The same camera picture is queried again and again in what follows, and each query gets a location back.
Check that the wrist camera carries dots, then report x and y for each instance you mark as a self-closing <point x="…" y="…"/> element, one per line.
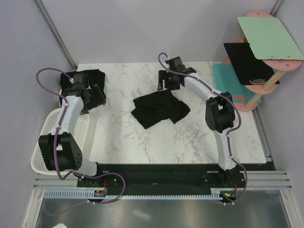
<point x="80" y="79"/>
<point x="176" y="65"/>

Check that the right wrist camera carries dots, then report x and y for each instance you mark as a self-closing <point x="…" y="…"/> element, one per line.
<point x="176" y="65"/>

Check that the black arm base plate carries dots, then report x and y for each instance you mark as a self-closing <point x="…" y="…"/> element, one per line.
<point x="203" y="175"/>

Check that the aluminium frame rail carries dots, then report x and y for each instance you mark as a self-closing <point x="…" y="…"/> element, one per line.
<point x="55" y="33"/>

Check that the light blue cable duct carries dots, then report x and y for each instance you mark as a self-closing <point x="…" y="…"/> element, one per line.
<point x="95" y="195"/>

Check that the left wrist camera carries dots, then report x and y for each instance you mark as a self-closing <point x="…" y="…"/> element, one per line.
<point x="80" y="79"/>

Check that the folded black t shirt stack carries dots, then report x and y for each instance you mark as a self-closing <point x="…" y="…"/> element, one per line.
<point x="96" y="77"/>

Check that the black clipboard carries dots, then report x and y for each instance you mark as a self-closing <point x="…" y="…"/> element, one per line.
<point x="249" y="70"/>

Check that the green clipboard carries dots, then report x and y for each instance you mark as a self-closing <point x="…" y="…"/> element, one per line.
<point x="269" y="39"/>

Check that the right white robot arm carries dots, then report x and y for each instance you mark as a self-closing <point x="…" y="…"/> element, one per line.
<point x="220" y="113"/>

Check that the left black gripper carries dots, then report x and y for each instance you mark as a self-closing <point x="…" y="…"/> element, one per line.
<point x="98" y="100"/>

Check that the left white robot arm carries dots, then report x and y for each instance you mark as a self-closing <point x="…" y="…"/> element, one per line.
<point x="70" y="110"/>

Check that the teal mat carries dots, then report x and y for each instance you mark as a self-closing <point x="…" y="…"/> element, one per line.
<point x="227" y="81"/>

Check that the black printed t shirt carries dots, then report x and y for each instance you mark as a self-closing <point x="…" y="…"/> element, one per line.
<point x="162" y="105"/>

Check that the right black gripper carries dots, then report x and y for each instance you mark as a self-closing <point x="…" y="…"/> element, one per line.
<point x="163" y="75"/>

